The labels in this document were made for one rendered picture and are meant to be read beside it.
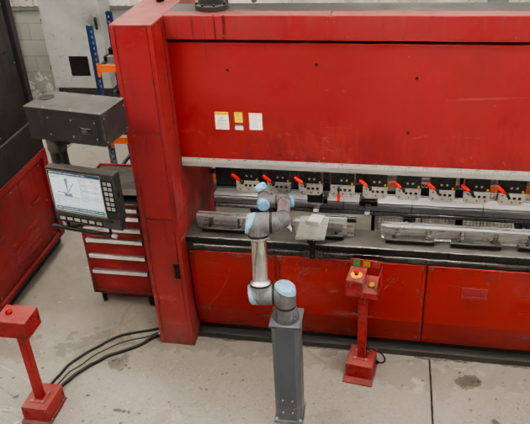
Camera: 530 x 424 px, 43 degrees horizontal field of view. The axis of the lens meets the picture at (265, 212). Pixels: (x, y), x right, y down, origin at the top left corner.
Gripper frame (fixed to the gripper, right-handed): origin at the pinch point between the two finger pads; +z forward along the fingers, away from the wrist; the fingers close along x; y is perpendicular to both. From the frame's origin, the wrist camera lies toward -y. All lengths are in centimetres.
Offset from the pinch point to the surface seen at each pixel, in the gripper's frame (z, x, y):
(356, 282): 39, 31, -20
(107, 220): -76, 26, 80
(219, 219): -14, -26, 45
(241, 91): -84, -22, -17
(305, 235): 5.9, 9.1, -5.7
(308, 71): -77, -13, -57
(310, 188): -10.8, -10.4, -21.1
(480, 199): 39, 14, -107
